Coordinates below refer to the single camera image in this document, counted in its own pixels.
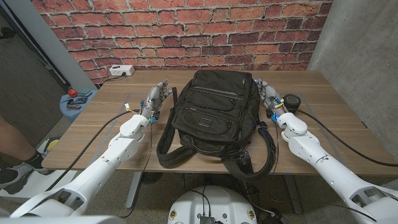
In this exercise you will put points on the yellow black round object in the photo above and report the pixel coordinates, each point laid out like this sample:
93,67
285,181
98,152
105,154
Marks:
52,144

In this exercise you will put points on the grey table leg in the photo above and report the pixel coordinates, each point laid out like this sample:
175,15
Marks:
293,196
133,189

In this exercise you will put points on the small teal box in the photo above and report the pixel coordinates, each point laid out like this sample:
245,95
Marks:
85,92

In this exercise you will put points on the person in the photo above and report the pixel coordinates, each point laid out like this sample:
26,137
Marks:
12,140

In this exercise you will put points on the small red device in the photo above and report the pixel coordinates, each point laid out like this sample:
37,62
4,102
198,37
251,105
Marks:
74,107

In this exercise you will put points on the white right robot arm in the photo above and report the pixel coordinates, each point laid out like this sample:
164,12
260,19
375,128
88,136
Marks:
326,168

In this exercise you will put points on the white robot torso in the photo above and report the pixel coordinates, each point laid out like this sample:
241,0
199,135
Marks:
214,202

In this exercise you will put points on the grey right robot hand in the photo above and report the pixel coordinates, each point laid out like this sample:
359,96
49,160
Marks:
268,93

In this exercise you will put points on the black backpack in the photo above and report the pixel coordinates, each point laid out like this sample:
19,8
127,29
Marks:
214,115

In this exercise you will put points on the brick wall backdrop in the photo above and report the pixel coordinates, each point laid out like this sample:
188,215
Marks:
186,31

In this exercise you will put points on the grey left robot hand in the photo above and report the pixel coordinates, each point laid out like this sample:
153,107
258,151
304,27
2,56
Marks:
157,93

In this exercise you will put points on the black ribbed round object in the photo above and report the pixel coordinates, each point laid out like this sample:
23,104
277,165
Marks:
152,178

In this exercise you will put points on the white power strip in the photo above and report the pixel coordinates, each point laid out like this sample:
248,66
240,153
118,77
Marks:
121,70

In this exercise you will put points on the blue round stool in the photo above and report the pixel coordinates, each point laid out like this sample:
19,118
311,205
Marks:
70,113

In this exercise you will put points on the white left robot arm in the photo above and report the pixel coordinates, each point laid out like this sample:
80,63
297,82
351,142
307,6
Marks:
102,161

